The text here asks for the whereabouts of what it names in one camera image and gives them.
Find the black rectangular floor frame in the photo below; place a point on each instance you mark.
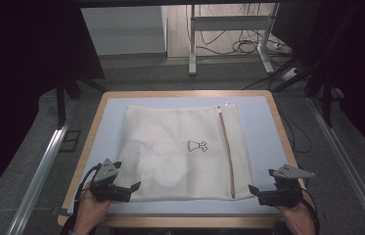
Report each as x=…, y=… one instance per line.
x=70, y=141

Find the light blue mat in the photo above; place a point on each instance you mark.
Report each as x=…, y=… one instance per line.
x=261, y=130

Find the aluminium rail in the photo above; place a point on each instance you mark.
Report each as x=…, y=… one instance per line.
x=39, y=176
x=346, y=156

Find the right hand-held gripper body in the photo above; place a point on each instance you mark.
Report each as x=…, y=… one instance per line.
x=284, y=194

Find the white cabinet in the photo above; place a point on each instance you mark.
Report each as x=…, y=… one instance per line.
x=124, y=31

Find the black metal stand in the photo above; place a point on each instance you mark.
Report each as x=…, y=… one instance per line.
x=327, y=104
x=60, y=104

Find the white desk frame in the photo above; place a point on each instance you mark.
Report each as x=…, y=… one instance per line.
x=229, y=23

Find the person's right hand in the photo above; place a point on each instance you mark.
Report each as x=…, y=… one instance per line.
x=300, y=218

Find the black curtain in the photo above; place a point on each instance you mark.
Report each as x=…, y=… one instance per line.
x=13, y=81
x=359, y=65

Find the person's left hand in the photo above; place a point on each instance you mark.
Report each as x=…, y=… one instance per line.
x=88, y=212

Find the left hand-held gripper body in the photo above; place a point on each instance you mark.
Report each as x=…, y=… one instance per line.
x=105, y=173

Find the wooden table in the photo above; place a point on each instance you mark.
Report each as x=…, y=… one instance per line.
x=183, y=222

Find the white mesh laundry bag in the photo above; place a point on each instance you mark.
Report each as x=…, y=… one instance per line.
x=196, y=176

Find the white garment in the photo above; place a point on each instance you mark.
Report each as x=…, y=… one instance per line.
x=162, y=163

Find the white power strip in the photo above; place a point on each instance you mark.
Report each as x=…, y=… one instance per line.
x=290, y=74

